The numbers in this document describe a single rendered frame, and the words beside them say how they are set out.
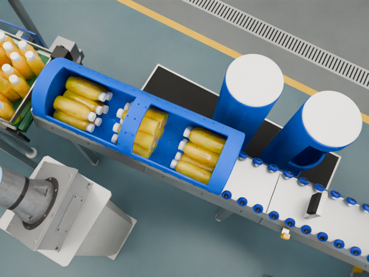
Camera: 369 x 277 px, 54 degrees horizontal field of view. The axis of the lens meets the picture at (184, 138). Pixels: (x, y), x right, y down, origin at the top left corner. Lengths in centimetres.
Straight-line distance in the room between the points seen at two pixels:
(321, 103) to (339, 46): 158
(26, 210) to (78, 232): 27
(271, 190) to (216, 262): 100
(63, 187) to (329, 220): 116
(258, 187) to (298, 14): 201
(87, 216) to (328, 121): 114
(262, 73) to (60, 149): 163
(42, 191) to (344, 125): 131
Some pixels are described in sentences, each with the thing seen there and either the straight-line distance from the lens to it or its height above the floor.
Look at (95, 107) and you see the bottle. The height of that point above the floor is 107.
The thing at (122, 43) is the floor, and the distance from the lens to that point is 308.
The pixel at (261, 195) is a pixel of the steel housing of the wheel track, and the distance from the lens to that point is 171.
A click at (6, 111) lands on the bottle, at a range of 182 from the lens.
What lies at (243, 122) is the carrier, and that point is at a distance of 190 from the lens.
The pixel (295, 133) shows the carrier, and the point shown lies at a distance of 184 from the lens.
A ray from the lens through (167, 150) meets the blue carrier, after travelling 167.
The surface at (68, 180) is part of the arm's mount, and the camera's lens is 125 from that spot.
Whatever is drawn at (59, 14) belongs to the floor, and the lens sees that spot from 335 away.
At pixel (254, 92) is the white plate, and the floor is 104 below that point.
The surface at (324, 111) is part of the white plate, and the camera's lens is 179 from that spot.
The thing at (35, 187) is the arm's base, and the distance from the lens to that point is 128.
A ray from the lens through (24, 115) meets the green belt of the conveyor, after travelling 193.
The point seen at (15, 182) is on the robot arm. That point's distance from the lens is 125.
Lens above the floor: 256
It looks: 72 degrees down
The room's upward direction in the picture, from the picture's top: 5 degrees clockwise
